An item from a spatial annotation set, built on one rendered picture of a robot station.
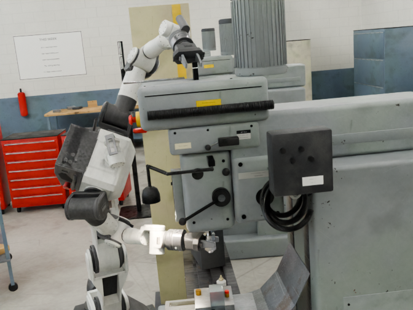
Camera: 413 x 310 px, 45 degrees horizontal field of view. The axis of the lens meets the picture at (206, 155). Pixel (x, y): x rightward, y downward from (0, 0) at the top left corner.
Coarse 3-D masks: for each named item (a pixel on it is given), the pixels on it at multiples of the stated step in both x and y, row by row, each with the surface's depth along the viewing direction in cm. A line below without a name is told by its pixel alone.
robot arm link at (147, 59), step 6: (150, 42) 217; (156, 42) 213; (144, 48) 220; (150, 48) 217; (156, 48) 215; (144, 54) 222; (150, 54) 219; (156, 54) 219; (138, 60) 221; (144, 60) 222; (150, 60) 223; (156, 60) 226; (138, 66) 224; (144, 66) 224; (150, 66) 224; (156, 66) 225; (150, 72) 226
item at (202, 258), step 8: (216, 232) 237; (216, 248) 239; (200, 256) 238; (208, 256) 238; (216, 256) 240; (224, 256) 241; (200, 264) 240; (208, 264) 239; (216, 264) 240; (224, 264) 242
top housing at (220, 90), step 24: (144, 96) 176; (168, 96) 177; (192, 96) 177; (216, 96) 178; (240, 96) 179; (264, 96) 180; (144, 120) 178; (168, 120) 178; (192, 120) 179; (216, 120) 180; (240, 120) 181
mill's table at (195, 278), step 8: (224, 248) 261; (184, 256) 256; (192, 256) 258; (184, 264) 246; (192, 264) 246; (184, 272) 245; (192, 272) 237; (200, 272) 236; (208, 272) 239; (216, 272) 235; (224, 272) 235; (232, 272) 234; (192, 280) 229; (200, 280) 229; (208, 280) 228; (216, 280) 227; (232, 280) 226; (192, 288) 222; (232, 288) 219; (192, 296) 215
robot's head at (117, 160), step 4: (108, 140) 201; (116, 140) 202; (104, 144) 203; (112, 144) 201; (116, 144) 202; (112, 148) 200; (120, 152) 201; (108, 156) 200; (112, 156) 199; (116, 156) 199; (120, 156) 200; (108, 160) 200; (112, 160) 199; (116, 160) 199; (120, 160) 199; (124, 160) 201; (112, 164) 199; (116, 164) 200; (120, 164) 202; (124, 164) 203
